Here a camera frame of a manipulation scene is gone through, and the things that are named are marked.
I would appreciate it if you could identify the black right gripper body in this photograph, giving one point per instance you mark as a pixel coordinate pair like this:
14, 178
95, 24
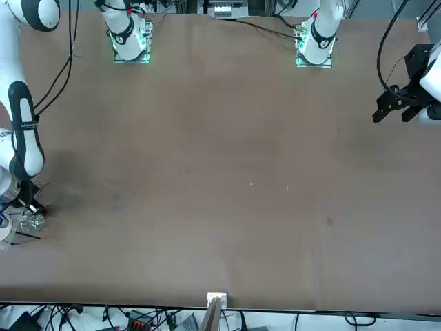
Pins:
31, 196

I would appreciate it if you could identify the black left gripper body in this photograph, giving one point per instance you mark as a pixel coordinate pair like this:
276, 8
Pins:
417, 65

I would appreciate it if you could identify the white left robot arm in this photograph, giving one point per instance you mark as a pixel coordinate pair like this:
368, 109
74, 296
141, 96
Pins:
324, 31

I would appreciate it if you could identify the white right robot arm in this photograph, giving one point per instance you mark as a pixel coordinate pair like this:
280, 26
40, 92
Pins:
31, 151

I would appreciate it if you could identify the silver aluminium profile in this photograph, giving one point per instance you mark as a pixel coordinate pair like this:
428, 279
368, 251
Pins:
425, 19

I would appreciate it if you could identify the flat black box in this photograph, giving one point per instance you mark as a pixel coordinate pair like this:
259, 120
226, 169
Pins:
22, 322

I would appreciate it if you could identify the black red power adapter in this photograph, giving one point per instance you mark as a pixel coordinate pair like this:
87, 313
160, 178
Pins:
138, 322

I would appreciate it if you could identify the white terminal block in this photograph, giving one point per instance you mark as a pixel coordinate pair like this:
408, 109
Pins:
225, 10

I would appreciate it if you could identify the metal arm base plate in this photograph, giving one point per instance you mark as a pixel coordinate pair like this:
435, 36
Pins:
132, 61
313, 65

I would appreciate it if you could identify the silver aluminium profile post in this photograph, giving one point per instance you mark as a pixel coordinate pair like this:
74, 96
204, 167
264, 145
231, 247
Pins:
214, 313

